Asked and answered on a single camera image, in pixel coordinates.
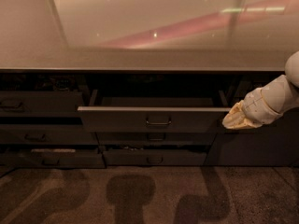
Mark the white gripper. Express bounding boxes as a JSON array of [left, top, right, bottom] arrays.
[[222, 88, 281, 130]]

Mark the grey drawer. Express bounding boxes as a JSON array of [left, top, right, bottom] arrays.
[[0, 148, 106, 169], [0, 91, 84, 117], [78, 90, 229, 133], [0, 125, 97, 145], [103, 149, 206, 166], [97, 133, 216, 146]]

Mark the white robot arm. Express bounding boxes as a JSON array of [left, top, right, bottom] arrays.
[[222, 52, 299, 130]]

